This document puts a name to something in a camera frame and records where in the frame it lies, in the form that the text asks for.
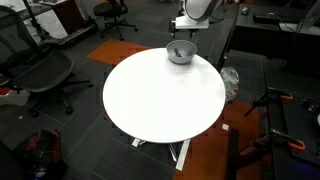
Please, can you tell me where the black mesh office chair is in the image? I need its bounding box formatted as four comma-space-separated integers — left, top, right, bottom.
0, 4, 94, 118

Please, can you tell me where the black clamp orange handle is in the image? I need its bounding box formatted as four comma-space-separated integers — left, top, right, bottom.
248, 128, 307, 156
243, 86, 294, 118

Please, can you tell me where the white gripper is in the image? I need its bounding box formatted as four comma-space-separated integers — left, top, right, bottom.
169, 15, 211, 39

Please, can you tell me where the white metal table base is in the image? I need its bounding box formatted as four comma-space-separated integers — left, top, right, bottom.
131, 137, 192, 172

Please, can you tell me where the black upright board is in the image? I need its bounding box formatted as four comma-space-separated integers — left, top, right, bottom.
225, 128, 241, 180

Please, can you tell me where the dark brown cabinet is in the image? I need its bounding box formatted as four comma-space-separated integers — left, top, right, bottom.
53, 0, 89, 34

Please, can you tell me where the grey white bowl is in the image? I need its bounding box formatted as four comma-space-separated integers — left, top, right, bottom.
166, 39, 198, 65

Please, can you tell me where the clear crumpled plastic bag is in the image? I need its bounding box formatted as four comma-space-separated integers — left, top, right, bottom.
219, 66, 240, 104

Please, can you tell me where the black workbench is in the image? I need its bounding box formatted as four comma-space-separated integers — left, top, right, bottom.
264, 71, 320, 180

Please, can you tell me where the black swivel office chair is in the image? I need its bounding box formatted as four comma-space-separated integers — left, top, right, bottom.
93, 0, 139, 42

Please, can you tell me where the black kick scooter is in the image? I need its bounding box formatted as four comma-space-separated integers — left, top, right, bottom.
21, 0, 99, 48

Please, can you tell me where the black desk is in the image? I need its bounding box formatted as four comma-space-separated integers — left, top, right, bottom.
216, 3, 320, 73

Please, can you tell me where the black keyboard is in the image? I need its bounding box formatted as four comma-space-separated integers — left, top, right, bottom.
252, 12, 303, 25

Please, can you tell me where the red and black bag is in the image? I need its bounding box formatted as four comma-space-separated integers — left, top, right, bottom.
13, 129, 68, 180

